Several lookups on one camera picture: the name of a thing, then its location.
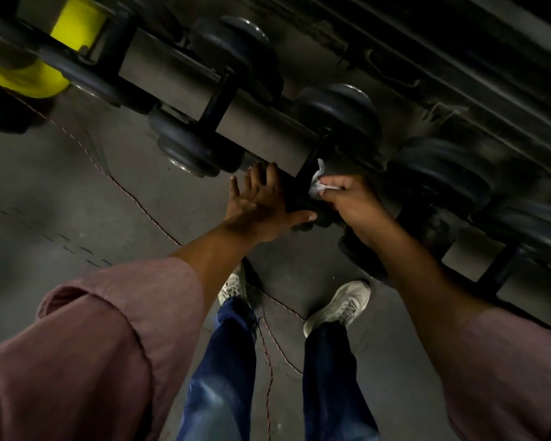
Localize person's white shoe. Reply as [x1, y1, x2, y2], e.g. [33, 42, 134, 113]
[302, 279, 372, 338]
[217, 263, 249, 306]

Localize white cleaning cloth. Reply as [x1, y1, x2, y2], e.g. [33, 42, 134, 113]
[308, 158, 343, 200]

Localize person's blue jeans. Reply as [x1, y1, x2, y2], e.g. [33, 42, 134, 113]
[176, 296, 382, 441]

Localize black yellow dumbbell rack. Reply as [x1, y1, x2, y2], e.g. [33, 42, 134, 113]
[0, 0, 551, 336]

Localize person's right forearm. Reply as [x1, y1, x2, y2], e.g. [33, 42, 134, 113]
[362, 220, 551, 441]

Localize person's left forearm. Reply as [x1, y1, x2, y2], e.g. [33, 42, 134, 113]
[0, 220, 258, 441]

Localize thin red white cord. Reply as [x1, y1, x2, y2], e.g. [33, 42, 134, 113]
[7, 91, 306, 441]

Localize row of ribbed plate dumbbells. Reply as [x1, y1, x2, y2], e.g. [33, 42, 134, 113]
[337, 137, 551, 290]

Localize person's right hand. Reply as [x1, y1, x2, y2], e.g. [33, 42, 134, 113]
[318, 174, 394, 249]

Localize person's left hand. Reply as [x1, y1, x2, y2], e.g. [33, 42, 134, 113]
[223, 162, 318, 246]

